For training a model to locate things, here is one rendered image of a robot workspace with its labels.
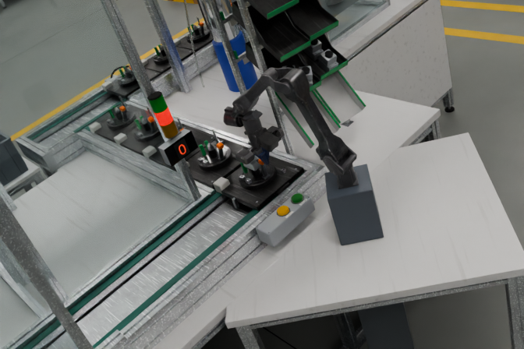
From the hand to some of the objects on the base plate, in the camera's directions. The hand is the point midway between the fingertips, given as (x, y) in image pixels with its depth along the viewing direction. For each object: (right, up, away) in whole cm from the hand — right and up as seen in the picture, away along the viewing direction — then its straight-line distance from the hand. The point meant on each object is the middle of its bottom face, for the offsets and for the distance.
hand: (263, 156), depth 214 cm
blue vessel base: (-10, +36, +103) cm, 109 cm away
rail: (-8, -36, -5) cm, 37 cm away
